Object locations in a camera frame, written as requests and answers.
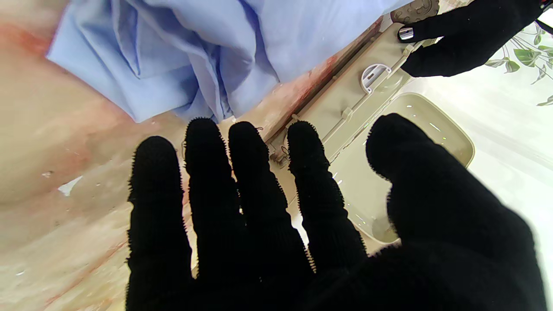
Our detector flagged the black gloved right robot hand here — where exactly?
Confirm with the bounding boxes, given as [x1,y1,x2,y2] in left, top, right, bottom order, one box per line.
[125,113,547,311]

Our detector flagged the beige hard-shell suitcase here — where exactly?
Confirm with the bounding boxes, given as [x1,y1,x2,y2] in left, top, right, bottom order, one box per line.
[264,0,476,245]

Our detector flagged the single green plant leaf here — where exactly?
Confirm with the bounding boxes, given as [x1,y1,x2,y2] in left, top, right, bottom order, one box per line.
[484,22,553,106]

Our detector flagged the light blue button shirt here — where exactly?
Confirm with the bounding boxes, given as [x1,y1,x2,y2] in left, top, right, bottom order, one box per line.
[45,0,415,124]

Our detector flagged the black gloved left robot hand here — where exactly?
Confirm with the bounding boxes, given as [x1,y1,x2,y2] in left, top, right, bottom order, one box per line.
[397,0,545,78]

